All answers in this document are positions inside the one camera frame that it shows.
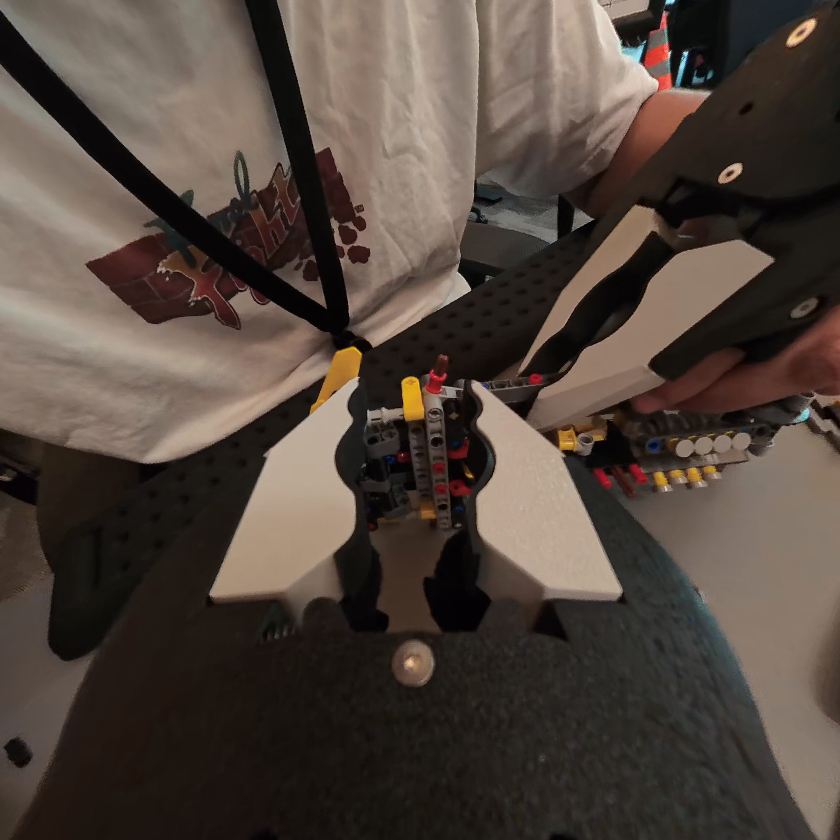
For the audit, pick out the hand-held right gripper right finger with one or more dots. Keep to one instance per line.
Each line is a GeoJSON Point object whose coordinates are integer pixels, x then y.
{"type": "Point", "coordinates": [538, 512]}

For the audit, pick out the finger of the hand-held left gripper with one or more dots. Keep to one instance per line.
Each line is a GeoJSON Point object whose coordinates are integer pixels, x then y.
{"type": "Point", "coordinates": [656, 315]}
{"type": "Point", "coordinates": [610, 256]}

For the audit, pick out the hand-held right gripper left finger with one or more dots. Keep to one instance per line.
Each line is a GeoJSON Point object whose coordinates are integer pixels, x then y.
{"type": "Point", "coordinates": [295, 512]}

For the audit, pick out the lego car chassis model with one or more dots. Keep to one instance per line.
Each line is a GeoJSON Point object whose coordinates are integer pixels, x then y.
{"type": "Point", "coordinates": [436, 446]}

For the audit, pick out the grey lego axle pin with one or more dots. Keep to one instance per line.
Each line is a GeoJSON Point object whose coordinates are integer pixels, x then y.
{"type": "Point", "coordinates": [384, 414]}

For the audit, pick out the person's left hand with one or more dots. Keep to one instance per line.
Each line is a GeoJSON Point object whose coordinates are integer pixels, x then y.
{"type": "Point", "coordinates": [754, 380]}

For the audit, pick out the grey mesh office chair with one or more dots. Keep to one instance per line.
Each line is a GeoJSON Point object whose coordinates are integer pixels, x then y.
{"type": "Point", "coordinates": [512, 243]}

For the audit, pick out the orange traffic cone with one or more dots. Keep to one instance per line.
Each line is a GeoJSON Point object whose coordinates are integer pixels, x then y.
{"type": "Point", "coordinates": [656, 52]}

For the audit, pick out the person's dark trousers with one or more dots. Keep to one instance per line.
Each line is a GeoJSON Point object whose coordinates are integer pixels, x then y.
{"type": "Point", "coordinates": [92, 499]}

